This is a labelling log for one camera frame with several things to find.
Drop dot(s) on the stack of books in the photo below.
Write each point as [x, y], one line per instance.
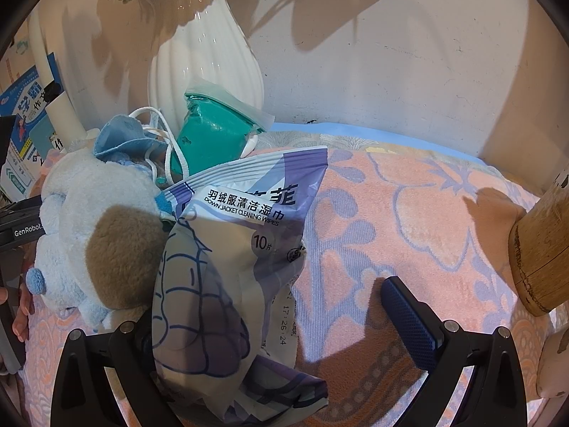
[26, 111]

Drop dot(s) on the beige rounded object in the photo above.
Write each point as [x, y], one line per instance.
[553, 364]

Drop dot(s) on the white ribbed vase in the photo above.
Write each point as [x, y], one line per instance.
[204, 53]

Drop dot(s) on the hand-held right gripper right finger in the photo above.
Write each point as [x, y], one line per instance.
[409, 316]

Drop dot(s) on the light blue plush toy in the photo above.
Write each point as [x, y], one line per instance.
[80, 213]

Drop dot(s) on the purple wet wipes packet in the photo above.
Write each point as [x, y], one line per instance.
[222, 275]

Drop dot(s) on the blue face mask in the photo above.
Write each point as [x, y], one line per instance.
[118, 135]

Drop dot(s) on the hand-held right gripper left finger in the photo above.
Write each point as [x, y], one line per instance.
[133, 351]

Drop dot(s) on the person's left hand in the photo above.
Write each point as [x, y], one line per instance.
[24, 320]

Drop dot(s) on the white rolled paper tube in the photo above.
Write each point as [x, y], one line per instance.
[66, 111]

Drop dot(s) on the teal cup in clear wrap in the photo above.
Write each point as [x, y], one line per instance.
[213, 133]

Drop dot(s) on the wooden pen holder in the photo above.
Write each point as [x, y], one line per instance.
[542, 253]

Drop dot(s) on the pink patterned blanket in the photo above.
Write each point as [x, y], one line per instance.
[400, 231]

